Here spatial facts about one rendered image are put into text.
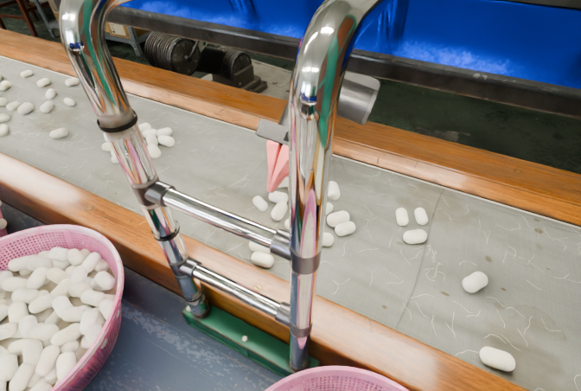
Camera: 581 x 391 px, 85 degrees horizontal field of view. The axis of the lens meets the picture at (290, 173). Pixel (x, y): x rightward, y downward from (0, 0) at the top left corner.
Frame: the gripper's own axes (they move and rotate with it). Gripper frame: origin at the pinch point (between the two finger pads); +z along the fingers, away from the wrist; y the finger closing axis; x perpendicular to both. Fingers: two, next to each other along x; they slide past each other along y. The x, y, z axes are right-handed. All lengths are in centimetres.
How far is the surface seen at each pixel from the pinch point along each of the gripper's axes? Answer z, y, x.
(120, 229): 14.6, -17.5, -6.8
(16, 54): -7, -101, 17
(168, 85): -13.5, -43.5, 18.0
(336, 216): 0.5, 10.5, 4.2
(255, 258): 10.2, 3.0, -3.1
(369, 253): 3.7, 17.2, 4.0
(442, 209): -7.4, 25.5, 13.0
